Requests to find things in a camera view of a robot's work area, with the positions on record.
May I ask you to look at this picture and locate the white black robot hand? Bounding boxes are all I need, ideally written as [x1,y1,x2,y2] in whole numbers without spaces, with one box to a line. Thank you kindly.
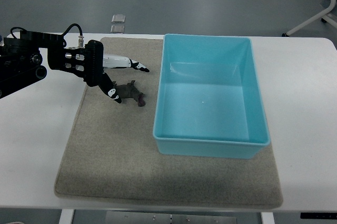
[99,54,149,103]

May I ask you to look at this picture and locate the brown toy hippo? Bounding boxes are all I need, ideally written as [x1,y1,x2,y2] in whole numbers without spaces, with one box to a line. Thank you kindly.
[113,80,146,107]

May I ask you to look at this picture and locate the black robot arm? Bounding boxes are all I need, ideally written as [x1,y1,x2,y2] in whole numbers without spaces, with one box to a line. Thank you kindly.
[1,23,103,98]

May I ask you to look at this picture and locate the blue plastic box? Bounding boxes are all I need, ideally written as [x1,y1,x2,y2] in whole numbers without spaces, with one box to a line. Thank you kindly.
[153,34,271,159]

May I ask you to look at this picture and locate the lower floor outlet plate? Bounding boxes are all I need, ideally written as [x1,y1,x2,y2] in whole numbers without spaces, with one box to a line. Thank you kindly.
[110,24,125,34]

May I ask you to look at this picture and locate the grey felt mat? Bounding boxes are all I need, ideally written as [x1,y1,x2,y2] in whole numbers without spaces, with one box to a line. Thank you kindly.
[54,37,283,209]

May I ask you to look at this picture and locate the white chair base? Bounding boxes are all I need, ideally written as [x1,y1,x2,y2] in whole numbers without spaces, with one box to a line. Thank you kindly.
[281,0,337,37]

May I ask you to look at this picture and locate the black table control panel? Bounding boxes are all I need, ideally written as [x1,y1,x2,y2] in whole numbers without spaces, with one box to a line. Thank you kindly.
[300,212,337,220]

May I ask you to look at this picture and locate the metal table frame bracket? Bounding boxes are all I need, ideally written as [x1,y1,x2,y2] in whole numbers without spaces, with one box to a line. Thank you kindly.
[105,211,237,224]

